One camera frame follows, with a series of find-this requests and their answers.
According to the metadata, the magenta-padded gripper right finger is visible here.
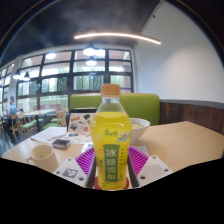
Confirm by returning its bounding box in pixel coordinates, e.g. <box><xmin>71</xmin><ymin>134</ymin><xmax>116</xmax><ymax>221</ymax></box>
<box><xmin>127</xmin><ymin>145</ymin><xmax>174</xmax><ymax>189</ymax></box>

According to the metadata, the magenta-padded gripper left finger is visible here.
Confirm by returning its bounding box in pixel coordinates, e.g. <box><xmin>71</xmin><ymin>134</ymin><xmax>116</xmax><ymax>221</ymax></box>
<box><xmin>53</xmin><ymin>146</ymin><xmax>98</xmax><ymax>189</ymax></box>

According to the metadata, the yellow drink bottle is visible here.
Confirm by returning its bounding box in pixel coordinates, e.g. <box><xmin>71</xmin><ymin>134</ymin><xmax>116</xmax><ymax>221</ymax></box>
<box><xmin>89</xmin><ymin>83</ymin><xmax>133</xmax><ymax>191</ymax></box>

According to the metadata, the small dark box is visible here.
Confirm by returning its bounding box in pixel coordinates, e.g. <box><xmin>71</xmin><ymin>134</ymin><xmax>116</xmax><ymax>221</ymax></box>
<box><xmin>51</xmin><ymin>138</ymin><xmax>72</xmax><ymax>150</ymax></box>

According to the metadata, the white mug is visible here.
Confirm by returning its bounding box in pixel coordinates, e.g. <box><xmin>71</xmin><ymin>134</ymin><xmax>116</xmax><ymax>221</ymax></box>
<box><xmin>26</xmin><ymin>144</ymin><xmax>60</xmax><ymax>174</ymax></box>

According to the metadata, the printed paper sheet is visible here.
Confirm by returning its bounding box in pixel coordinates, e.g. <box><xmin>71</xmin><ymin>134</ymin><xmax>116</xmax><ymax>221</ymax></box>
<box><xmin>64</xmin><ymin>131</ymin><xmax>95</xmax><ymax>146</ymax></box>

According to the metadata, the white bowl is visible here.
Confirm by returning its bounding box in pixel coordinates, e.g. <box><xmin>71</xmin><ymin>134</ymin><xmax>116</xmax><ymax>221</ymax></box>
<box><xmin>128</xmin><ymin>117</ymin><xmax>151</xmax><ymax>145</ymax></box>

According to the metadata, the white paper sheet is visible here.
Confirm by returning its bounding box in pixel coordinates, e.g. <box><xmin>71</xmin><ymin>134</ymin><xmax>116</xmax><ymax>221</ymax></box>
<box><xmin>30</xmin><ymin>126</ymin><xmax>69</xmax><ymax>145</ymax></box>

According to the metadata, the black-framed picture stand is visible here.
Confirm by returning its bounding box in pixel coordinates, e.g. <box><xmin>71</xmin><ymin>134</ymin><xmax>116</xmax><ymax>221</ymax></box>
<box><xmin>67</xmin><ymin>108</ymin><xmax>98</xmax><ymax>134</ymax></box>

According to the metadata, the group of wooden chairs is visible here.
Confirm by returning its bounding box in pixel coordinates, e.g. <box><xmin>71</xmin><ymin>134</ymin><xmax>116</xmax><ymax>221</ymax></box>
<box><xmin>0</xmin><ymin>109</ymin><xmax>68</xmax><ymax>143</ymax></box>

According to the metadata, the green bench backrest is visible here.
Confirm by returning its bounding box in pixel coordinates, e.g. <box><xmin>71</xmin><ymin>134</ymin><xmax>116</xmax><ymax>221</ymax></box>
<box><xmin>69</xmin><ymin>93</ymin><xmax>161</xmax><ymax>126</ymax></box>

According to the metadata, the wooden dining table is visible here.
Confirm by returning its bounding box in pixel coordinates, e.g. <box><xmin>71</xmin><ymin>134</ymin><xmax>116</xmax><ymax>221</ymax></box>
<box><xmin>22</xmin><ymin>108</ymin><xmax>58</xmax><ymax>132</ymax></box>

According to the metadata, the person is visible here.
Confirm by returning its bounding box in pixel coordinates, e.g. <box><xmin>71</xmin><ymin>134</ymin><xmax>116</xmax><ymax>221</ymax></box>
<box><xmin>7</xmin><ymin>95</ymin><xmax>18</xmax><ymax>118</ymax></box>

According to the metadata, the group of pendant lamps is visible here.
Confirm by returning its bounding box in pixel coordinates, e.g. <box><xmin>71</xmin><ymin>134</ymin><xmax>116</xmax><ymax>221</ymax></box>
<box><xmin>12</xmin><ymin>43</ymin><xmax>101</xmax><ymax>82</ymax></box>

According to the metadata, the curved linear ceiling light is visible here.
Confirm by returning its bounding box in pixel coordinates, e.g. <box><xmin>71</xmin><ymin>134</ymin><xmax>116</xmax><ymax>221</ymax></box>
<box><xmin>73</xmin><ymin>32</ymin><xmax>162</xmax><ymax>46</ymax></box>

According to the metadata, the dark-framed window wall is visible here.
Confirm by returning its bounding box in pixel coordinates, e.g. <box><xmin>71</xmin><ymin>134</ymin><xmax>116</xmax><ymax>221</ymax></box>
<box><xmin>0</xmin><ymin>48</ymin><xmax>134</xmax><ymax>113</ymax></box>

